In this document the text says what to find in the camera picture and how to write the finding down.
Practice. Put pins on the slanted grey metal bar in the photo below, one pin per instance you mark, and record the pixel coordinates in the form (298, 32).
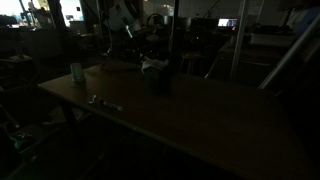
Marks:
(290, 53)

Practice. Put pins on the black and white marker pen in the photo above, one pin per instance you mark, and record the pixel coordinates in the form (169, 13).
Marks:
(112, 106)

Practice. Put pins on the white plastic cup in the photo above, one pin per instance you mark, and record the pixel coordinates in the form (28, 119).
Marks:
(77, 72)

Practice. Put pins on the white cloth towel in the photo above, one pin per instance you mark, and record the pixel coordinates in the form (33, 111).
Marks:
(154, 64)

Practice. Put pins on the dark vertical post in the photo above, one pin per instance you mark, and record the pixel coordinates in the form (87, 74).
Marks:
(174, 36)

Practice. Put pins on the small black basket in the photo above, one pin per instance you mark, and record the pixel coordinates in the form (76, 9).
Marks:
(156, 81)

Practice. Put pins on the round wooden stool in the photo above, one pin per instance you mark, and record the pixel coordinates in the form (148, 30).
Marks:
(191, 60)

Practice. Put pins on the lit computer monitor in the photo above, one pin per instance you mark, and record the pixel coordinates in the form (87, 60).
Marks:
(227, 22)

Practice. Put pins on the crumpled clear plastic piece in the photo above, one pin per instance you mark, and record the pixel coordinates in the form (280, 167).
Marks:
(94, 99)

